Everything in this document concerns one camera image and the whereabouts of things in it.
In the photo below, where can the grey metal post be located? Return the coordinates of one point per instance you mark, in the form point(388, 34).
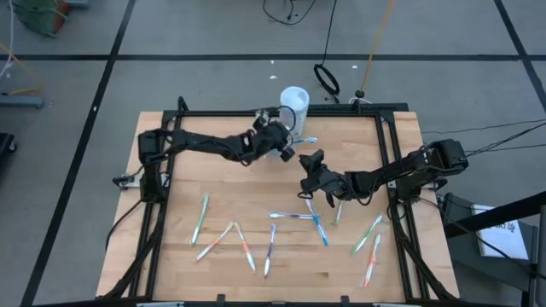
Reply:
point(541, 256)

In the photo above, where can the blue toothbrush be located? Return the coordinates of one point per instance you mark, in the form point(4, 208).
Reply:
point(307, 140)
point(320, 228)

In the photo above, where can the orange toothbrush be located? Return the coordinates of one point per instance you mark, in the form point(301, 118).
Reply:
point(213, 242)
point(372, 261)
point(245, 248)

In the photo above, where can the blue toothbrush horizontal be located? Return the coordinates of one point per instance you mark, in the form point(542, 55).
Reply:
point(292, 215)

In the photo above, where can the black chair base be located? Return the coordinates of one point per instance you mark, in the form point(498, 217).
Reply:
point(6, 143)

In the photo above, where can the purple toothbrush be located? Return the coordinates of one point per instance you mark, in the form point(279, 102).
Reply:
point(269, 251)

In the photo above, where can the green toothbrush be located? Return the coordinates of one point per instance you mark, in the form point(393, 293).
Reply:
point(367, 235)
point(199, 219)
point(338, 215)

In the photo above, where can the grey metal floor base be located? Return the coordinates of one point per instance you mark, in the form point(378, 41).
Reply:
point(21, 101)

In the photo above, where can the black frame clamp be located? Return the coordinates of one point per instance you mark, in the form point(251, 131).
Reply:
point(345, 299)
point(220, 298)

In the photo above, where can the white notebook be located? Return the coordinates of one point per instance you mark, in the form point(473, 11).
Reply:
point(499, 239)

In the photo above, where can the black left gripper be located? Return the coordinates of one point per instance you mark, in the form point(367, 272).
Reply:
point(268, 140)

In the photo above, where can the white wipes canister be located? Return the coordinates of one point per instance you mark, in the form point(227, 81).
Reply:
point(300, 106)

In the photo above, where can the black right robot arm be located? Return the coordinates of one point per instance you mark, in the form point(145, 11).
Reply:
point(396, 170)

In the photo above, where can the black equipment cart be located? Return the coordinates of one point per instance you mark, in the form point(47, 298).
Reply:
point(465, 251)

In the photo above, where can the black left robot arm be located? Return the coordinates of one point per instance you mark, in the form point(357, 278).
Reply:
point(205, 143)

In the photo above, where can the black aluminium table frame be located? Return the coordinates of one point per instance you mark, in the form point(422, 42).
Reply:
point(239, 114)

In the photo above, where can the green orange bag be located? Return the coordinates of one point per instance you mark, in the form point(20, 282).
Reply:
point(38, 15)

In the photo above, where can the black metal beam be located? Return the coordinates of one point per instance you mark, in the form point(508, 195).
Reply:
point(503, 213)

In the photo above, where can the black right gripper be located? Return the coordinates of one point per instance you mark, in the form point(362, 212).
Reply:
point(330, 183)

